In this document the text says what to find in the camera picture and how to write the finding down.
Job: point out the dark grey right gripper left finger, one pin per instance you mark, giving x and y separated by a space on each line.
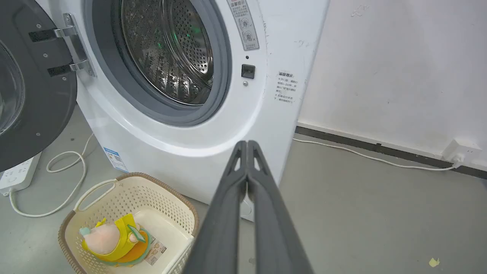
218 228

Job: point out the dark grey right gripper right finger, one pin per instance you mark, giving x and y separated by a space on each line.
274 232

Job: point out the white front-load washing machine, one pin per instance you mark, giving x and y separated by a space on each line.
213 125

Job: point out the dark grey washing machine door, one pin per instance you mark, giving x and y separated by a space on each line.
34 80

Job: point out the cream perforated laundry basket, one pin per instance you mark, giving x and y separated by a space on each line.
163 213

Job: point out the yellow and pink plush toy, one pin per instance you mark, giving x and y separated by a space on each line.
114 239

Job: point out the small yellow floor scrap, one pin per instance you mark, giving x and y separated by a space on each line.
433 262

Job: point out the white power strip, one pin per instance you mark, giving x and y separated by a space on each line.
19 175

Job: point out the white wall socket plug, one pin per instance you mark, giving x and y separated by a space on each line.
461 152

